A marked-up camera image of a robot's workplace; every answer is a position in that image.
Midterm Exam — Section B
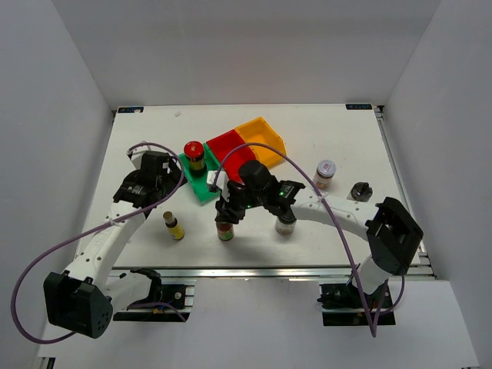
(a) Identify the aluminium front rail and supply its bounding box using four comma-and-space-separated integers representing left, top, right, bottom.
111, 264, 370, 281

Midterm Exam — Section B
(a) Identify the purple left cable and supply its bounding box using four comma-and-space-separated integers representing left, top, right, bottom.
10, 141, 190, 344

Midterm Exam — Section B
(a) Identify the right blue corner label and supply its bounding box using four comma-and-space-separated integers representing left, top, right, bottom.
345, 103, 373, 110

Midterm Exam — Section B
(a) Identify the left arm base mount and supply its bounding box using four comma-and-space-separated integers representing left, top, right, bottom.
113, 278, 195, 323

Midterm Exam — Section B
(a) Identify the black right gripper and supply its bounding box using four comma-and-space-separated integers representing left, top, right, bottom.
215, 183, 266, 225

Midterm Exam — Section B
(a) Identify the black lid white powder jar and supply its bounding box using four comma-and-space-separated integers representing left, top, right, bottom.
347, 182, 373, 202

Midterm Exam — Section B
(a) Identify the left blue corner label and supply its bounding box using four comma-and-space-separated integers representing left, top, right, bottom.
117, 106, 144, 114

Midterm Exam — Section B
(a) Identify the yellow cap sauce bottle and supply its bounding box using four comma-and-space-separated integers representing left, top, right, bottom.
216, 221, 234, 241

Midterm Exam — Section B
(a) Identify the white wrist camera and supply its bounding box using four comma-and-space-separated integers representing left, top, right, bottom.
126, 141, 150, 169
206, 171, 228, 192

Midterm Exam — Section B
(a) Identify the small yellow label bottle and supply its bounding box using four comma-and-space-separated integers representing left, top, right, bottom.
163, 211, 185, 241

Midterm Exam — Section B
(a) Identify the red plastic bin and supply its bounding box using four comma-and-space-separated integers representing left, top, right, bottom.
205, 129, 257, 181

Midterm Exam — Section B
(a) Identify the red cap dark sauce jar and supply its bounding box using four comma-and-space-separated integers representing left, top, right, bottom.
184, 141, 207, 178

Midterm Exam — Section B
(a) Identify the yellow plastic bin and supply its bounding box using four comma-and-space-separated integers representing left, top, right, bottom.
235, 117, 287, 168

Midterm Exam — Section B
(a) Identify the purple cable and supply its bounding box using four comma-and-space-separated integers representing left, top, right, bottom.
10, 141, 190, 344
213, 142, 407, 338

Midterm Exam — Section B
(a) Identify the green plastic bin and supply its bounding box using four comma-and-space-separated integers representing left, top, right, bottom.
179, 143, 221, 204

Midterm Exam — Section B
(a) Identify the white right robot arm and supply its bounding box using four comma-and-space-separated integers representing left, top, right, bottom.
208, 160, 424, 307

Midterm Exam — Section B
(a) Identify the blue corner label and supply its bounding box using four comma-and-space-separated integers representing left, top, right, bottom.
117, 106, 144, 114
345, 103, 373, 110

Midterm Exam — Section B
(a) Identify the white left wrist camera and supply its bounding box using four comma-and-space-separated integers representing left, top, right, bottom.
126, 141, 150, 169

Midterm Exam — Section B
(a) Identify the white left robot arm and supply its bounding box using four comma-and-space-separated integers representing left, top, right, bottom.
43, 151, 185, 338

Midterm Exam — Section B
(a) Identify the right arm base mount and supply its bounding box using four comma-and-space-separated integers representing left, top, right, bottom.
314, 282, 397, 327

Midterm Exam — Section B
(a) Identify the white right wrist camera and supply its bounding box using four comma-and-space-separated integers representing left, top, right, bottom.
206, 171, 228, 192

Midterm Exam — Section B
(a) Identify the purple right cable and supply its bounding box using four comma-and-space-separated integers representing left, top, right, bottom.
213, 142, 407, 338

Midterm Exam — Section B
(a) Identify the black lid spice jar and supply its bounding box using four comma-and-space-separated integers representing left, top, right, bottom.
274, 215, 297, 235

